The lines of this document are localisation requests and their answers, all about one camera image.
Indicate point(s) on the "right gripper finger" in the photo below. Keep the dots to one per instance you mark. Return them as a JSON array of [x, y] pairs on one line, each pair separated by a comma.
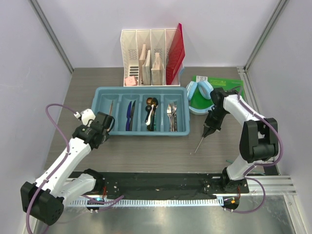
[[209, 132], [205, 128]]

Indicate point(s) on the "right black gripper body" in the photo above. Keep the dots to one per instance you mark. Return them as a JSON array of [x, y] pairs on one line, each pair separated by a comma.
[[215, 118]]

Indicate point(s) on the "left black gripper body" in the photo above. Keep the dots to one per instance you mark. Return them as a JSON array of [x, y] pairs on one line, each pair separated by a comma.
[[105, 136]]

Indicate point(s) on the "patterned handle fork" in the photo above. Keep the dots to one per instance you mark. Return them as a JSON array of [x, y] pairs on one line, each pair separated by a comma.
[[175, 123]]

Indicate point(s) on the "black knife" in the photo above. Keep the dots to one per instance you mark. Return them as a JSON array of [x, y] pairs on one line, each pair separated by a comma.
[[132, 114]]

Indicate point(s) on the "blue plastic cutlery tray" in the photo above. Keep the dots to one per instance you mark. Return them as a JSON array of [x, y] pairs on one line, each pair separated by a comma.
[[122, 97]]

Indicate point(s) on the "white ceramic spoon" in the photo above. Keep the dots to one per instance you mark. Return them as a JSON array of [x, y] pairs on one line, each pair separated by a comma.
[[149, 120]]

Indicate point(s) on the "black measuring spoon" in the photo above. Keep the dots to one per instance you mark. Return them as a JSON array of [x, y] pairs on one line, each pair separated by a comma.
[[148, 110]]

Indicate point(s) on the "gold spoon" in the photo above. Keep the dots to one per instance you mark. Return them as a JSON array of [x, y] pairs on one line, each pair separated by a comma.
[[149, 100]]

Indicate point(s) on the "purple handled utensil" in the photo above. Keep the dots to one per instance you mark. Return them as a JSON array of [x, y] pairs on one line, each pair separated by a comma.
[[128, 116]]

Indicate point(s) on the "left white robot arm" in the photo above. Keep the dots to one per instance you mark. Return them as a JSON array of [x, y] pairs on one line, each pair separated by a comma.
[[46, 198]]

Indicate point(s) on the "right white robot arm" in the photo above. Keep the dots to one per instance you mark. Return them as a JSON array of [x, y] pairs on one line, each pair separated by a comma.
[[259, 141]]

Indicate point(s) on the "green cutting mat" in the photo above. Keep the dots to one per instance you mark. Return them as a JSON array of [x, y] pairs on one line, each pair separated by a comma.
[[226, 81]]

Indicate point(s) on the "blue headphones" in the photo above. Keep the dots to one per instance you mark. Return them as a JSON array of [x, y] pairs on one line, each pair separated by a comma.
[[205, 89]]

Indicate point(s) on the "pink cube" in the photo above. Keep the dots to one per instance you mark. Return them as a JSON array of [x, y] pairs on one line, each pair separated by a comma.
[[131, 81]]

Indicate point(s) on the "wooden board right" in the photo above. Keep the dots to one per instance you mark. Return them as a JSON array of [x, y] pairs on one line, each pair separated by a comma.
[[157, 70]]

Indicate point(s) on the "wooden board middle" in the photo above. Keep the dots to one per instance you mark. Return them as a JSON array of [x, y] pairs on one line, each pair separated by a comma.
[[146, 69]]

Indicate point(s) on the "light wooden board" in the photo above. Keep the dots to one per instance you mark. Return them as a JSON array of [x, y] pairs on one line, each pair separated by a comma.
[[141, 60]]

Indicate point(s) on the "white file organizer rack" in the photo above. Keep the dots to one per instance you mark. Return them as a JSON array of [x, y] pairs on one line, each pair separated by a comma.
[[156, 40]]

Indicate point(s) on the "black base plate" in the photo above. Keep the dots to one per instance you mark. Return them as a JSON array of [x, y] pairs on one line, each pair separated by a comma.
[[167, 186]]

